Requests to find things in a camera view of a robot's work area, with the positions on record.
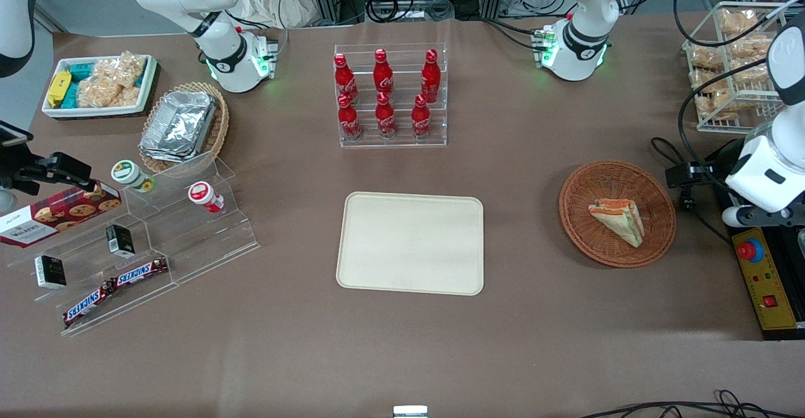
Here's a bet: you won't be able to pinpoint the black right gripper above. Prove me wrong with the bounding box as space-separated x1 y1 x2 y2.
0 151 92 196

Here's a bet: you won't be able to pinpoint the tan oval wicker basket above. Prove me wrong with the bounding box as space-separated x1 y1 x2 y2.
138 81 230 175

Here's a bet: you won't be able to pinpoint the cream plastic tray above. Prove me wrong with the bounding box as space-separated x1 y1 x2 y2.
336 191 485 297

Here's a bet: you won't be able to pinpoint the brown round wicker basket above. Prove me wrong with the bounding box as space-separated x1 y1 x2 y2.
558 160 677 269

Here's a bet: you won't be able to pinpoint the wrapped triangle sandwich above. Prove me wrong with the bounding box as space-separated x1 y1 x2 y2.
587 198 646 248

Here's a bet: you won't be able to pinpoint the red tartan cookie box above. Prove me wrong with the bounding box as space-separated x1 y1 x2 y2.
0 181 123 249

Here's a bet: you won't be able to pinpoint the green lidded small cup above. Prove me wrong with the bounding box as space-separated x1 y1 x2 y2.
111 160 155 194

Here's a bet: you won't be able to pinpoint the white rectangular bin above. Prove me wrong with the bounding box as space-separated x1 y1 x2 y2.
42 54 158 120

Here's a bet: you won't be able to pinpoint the clear bag rice crackers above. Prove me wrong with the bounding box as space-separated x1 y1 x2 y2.
76 77 142 109
93 51 148 90

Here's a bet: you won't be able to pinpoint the yellow snack pack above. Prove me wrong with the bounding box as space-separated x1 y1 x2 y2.
47 70 72 109

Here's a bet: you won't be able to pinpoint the small black carton box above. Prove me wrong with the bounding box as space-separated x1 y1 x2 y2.
34 255 67 290
105 224 135 258

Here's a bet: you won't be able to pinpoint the aluminium foil container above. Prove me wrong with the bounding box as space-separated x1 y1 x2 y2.
138 90 218 163

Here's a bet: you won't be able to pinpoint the Snickers chocolate bar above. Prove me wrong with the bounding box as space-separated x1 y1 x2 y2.
111 256 170 289
62 282 115 329

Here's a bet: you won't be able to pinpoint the clear acrylic stepped stand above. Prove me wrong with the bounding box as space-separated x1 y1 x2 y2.
6 151 261 337

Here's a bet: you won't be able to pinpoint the red lidded small cup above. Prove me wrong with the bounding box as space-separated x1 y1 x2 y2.
187 181 225 214

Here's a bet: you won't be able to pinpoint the beige cloth bag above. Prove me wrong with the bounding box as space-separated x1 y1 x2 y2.
235 0 329 30

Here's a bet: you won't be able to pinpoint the red cola bottle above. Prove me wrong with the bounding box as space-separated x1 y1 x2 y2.
420 48 441 103
411 94 432 138
337 94 363 141
375 92 397 140
373 48 395 97
333 53 358 103

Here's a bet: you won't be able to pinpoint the clear acrylic bottle rack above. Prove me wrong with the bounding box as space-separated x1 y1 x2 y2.
333 43 448 149

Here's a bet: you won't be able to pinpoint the black power adapter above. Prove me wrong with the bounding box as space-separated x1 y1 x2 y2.
665 161 716 189

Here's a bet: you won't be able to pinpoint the bagged fried snack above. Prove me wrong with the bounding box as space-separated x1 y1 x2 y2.
722 36 773 65
689 46 725 72
692 86 735 122
719 8 760 36

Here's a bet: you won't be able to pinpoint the yellow black control box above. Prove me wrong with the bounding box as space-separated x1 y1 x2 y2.
716 140 805 341

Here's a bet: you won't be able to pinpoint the white wire basket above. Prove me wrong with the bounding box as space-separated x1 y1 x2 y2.
683 1 792 134

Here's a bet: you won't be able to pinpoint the black cable bundle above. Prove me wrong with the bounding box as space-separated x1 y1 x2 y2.
577 389 805 418

